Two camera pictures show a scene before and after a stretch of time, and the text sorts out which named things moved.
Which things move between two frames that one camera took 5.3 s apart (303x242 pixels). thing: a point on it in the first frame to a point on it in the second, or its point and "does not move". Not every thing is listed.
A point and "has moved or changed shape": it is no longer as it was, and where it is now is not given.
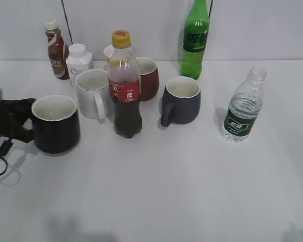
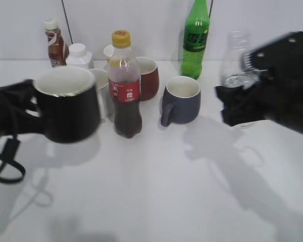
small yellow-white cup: (108, 52) does not move
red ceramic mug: (149, 78) does not move
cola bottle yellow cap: (124, 81) does not move
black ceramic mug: (56, 124) has moved or changed shape
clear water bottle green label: (244, 107) has moved or changed shape
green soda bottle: (195, 35) does not move
